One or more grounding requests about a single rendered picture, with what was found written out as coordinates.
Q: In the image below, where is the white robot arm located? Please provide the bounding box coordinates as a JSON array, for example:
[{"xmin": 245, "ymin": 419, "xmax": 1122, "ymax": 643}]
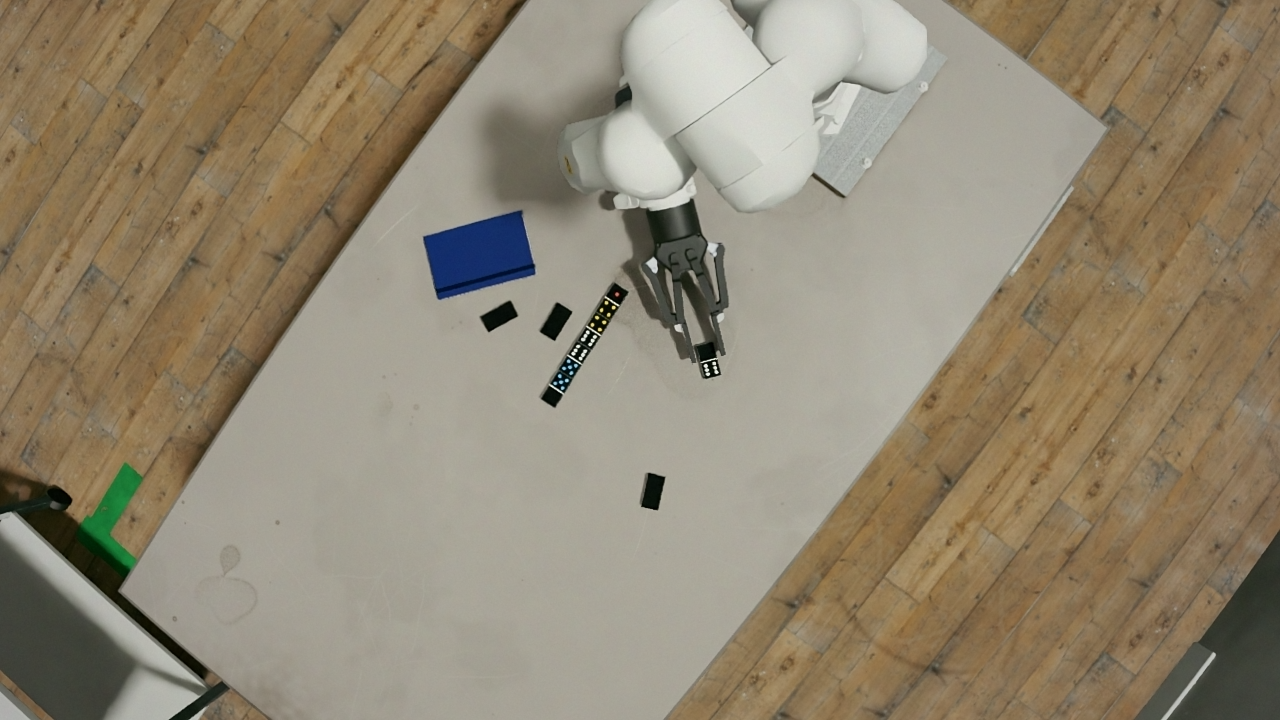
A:
[{"xmin": 557, "ymin": 0, "xmax": 927, "ymax": 213}]

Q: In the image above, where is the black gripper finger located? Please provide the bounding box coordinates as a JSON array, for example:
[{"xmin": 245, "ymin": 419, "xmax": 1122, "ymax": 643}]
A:
[
  {"xmin": 687, "ymin": 242, "xmax": 730, "ymax": 356},
  {"xmin": 641, "ymin": 252, "xmax": 696, "ymax": 363}
]

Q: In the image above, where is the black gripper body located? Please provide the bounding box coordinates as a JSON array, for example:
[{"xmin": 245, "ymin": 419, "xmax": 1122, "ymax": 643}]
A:
[{"xmin": 646, "ymin": 199, "xmax": 708, "ymax": 274}]

